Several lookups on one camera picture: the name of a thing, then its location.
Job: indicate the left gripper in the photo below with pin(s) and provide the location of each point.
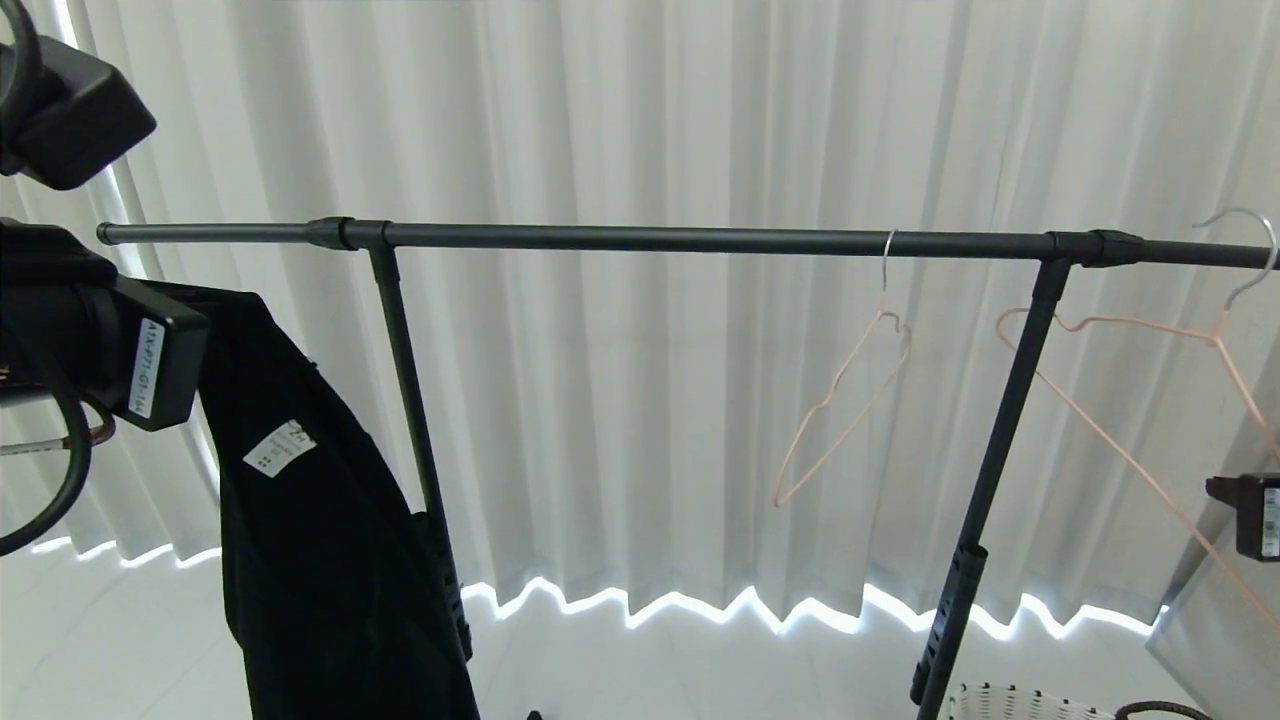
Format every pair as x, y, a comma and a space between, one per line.
165, 350

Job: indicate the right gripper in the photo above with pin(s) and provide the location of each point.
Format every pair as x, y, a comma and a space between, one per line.
1255, 520

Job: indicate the black garment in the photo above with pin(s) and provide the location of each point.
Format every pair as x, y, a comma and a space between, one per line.
300, 550

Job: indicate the white laundry basket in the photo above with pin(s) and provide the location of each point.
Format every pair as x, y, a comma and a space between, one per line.
1000, 703

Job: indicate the black clothes rack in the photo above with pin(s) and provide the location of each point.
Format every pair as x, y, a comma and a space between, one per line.
650, 238

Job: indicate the white curtain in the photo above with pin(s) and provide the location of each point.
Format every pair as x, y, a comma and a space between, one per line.
650, 420

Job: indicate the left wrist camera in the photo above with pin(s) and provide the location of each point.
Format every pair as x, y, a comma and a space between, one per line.
80, 120

